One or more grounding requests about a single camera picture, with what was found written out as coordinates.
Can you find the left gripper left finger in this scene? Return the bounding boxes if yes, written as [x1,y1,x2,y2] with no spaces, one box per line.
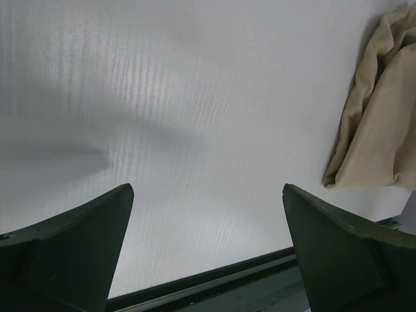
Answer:
[1,183,133,311]

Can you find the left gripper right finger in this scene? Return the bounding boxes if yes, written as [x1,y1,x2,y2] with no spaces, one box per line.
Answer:
[282,184,415,311]

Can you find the beige t shirt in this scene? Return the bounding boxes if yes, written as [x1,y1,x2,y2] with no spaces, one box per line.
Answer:
[323,5,415,190]

